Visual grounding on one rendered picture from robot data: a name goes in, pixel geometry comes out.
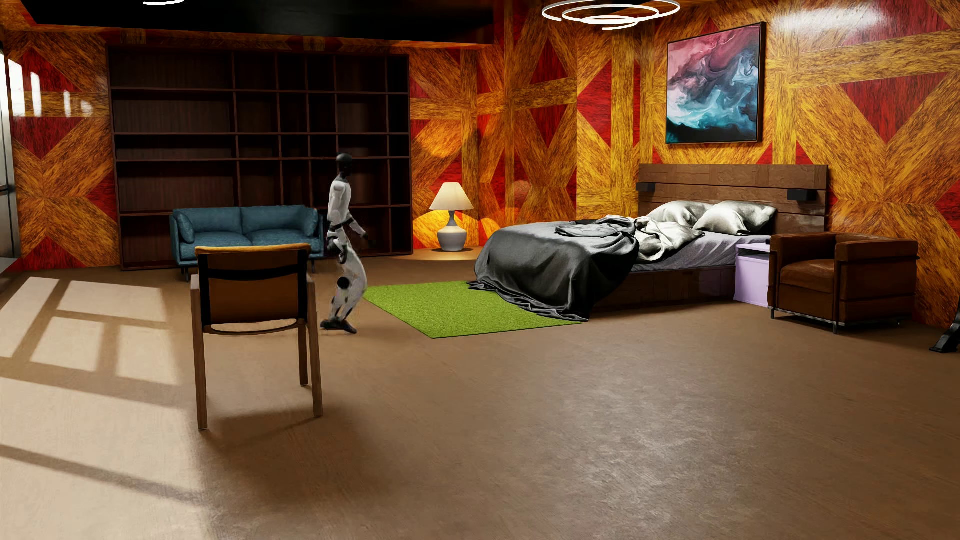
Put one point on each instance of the brown leather armchair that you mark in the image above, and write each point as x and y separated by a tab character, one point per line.
840	277

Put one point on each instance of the green rug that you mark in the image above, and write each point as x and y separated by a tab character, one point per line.
450	307

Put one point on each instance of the white table lamp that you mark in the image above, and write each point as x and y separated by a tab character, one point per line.
451	214

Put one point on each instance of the dark grey blanket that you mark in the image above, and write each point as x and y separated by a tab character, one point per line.
555	262

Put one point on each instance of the white humanoid robot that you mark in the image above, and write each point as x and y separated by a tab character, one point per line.
341	225

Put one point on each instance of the grey pillow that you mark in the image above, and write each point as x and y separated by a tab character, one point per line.
735	217
679	211

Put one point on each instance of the wooden chair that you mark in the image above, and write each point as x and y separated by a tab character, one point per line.
255	289

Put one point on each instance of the teal two-seat sofa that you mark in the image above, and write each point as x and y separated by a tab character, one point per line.
247	229

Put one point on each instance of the wooden bed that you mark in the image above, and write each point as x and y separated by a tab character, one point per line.
720	187

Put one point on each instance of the lavender nightstand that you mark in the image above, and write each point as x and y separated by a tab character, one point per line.
751	274

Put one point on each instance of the dark wooden bookshelf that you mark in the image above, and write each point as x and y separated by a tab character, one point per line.
225	135

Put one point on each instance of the abstract framed painting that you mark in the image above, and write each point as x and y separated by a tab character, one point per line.
714	84

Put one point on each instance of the black object at edge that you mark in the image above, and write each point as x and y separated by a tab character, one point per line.
948	334

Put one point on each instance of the black wall sconce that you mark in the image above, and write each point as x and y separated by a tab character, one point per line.
802	195
645	187

